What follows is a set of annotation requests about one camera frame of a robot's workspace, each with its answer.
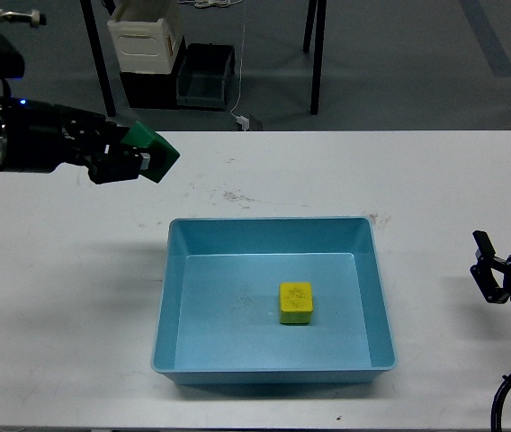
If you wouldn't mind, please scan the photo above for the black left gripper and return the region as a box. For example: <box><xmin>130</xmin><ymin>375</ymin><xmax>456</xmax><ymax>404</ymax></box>
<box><xmin>0</xmin><ymin>99</ymin><xmax>149</xmax><ymax>184</ymax></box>

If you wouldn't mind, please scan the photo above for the green block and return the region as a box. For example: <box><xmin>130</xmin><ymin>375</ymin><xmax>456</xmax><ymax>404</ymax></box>
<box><xmin>121</xmin><ymin>121</ymin><xmax>180</xmax><ymax>184</ymax></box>

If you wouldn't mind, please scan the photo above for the yellow block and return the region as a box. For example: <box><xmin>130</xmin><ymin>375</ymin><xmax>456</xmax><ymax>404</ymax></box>
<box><xmin>278</xmin><ymin>282</ymin><xmax>314</xmax><ymax>325</ymax></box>

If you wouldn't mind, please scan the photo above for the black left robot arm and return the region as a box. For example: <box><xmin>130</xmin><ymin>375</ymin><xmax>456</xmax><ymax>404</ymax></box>
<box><xmin>0</xmin><ymin>9</ymin><xmax>151</xmax><ymax>184</ymax></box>

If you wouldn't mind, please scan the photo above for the dark brown box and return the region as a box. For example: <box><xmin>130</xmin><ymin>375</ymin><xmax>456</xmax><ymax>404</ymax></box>
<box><xmin>120</xmin><ymin>39</ymin><xmax>187</xmax><ymax>110</ymax></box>

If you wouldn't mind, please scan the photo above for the light blue plastic box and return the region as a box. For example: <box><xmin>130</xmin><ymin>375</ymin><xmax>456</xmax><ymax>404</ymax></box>
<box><xmin>151</xmin><ymin>217</ymin><xmax>397</xmax><ymax>385</ymax></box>

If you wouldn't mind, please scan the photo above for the left black table leg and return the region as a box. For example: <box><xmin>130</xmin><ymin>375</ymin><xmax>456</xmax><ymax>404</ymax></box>
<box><xmin>79</xmin><ymin>0</ymin><xmax>116</xmax><ymax>117</ymax></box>

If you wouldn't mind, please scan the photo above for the black table leg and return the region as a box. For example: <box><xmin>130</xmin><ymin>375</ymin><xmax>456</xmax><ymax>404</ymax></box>
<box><xmin>79</xmin><ymin>0</ymin><xmax>116</xmax><ymax>117</ymax></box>
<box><xmin>302</xmin><ymin>0</ymin><xmax>327</xmax><ymax>115</ymax></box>

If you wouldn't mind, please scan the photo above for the cream plastic container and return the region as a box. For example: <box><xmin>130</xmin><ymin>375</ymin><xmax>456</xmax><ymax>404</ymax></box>
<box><xmin>107</xmin><ymin>0</ymin><xmax>183</xmax><ymax>75</ymax></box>

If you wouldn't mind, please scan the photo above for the grey storage bin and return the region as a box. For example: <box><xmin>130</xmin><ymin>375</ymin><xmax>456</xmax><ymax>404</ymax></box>
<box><xmin>176</xmin><ymin>43</ymin><xmax>236</xmax><ymax>111</ymax></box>

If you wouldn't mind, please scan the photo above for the white power adapter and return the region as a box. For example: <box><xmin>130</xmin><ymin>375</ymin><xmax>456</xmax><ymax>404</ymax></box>
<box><xmin>235</xmin><ymin>115</ymin><xmax>250</xmax><ymax>131</ymax></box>

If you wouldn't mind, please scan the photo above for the right black table leg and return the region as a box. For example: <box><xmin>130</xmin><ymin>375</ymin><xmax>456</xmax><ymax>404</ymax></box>
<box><xmin>302</xmin><ymin>0</ymin><xmax>327</xmax><ymax>115</ymax></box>

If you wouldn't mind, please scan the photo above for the white cable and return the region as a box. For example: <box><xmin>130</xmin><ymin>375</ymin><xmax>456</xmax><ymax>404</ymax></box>
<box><xmin>229</xmin><ymin>0</ymin><xmax>247</xmax><ymax>121</ymax></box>

